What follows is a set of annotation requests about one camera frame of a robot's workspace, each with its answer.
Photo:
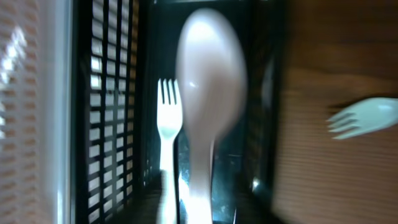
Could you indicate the mint green plastic fork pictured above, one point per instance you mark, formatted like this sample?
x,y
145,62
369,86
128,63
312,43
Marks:
x,y
365,116

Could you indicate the dark green perforated basket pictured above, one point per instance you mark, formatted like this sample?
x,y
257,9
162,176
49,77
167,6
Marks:
x,y
120,51

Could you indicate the clear perforated plastic basket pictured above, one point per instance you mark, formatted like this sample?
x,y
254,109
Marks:
x,y
36,54

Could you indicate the white plastic spoon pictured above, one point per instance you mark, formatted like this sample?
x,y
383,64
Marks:
x,y
212,80

